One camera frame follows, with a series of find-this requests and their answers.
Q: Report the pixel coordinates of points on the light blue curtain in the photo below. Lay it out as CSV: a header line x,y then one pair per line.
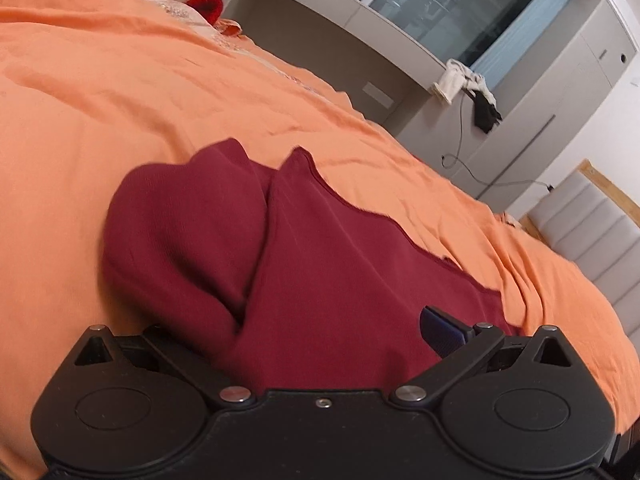
x,y
525,25

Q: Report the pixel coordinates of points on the white cloth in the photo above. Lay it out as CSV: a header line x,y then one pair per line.
x,y
455,80

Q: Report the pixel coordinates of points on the white wall socket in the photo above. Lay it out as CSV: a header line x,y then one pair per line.
x,y
378,94

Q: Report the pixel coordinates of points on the large window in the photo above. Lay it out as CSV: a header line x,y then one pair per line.
x,y
450,10

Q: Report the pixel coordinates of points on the pink patterned cloth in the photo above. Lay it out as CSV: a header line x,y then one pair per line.
x,y
172,10

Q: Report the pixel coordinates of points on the grey window bench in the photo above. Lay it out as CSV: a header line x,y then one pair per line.
x,y
380,30

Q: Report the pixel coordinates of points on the black cloth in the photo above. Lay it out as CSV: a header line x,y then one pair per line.
x,y
486,110

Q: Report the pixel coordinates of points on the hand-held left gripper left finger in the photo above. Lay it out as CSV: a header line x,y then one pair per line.
x,y
172,355

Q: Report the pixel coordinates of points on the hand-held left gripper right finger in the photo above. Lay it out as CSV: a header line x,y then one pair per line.
x,y
441,332

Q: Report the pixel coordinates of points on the bright red cloth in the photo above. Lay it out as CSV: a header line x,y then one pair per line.
x,y
207,7

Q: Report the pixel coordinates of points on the orange blanket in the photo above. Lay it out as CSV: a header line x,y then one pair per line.
x,y
100,85

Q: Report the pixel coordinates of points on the grey padded headboard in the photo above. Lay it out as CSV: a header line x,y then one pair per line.
x,y
585,230

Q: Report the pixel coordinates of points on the dark red sweater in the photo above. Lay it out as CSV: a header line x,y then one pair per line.
x,y
325,270

